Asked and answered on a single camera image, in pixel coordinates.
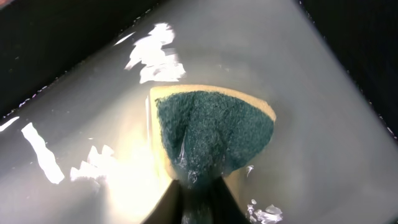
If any black water tray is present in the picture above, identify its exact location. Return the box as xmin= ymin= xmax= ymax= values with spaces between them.
xmin=1 ymin=1 xmax=397 ymax=224

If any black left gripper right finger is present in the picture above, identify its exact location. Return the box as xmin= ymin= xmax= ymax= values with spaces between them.
xmin=211 ymin=177 xmax=250 ymax=224

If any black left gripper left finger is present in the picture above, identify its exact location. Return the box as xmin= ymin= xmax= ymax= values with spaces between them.
xmin=142 ymin=180 xmax=183 ymax=224

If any green and yellow sponge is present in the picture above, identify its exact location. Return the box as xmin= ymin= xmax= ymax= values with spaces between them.
xmin=149 ymin=85 xmax=276 ymax=189

